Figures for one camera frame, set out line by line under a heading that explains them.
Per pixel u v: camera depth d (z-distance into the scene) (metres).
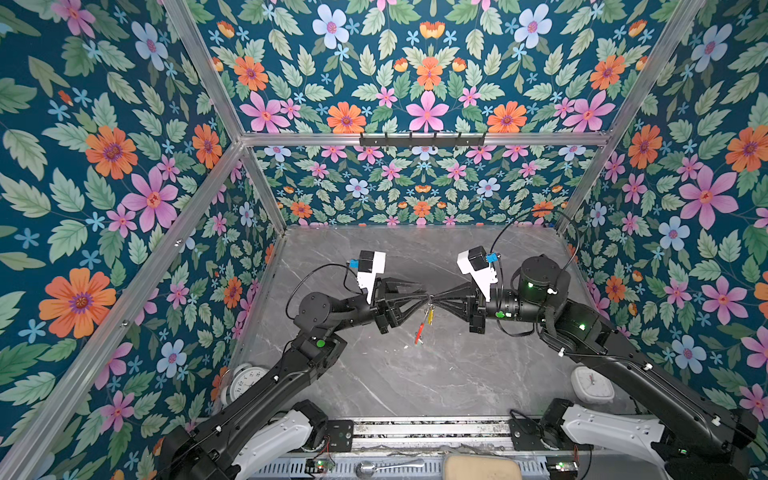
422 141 0.93
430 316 0.57
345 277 0.53
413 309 0.53
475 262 0.48
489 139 1.96
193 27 0.71
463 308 0.52
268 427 0.56
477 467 0.67
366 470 0.68
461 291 0.54
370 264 0.50
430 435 0.75
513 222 1.23
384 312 0.51
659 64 0.75
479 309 0.49
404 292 0.58
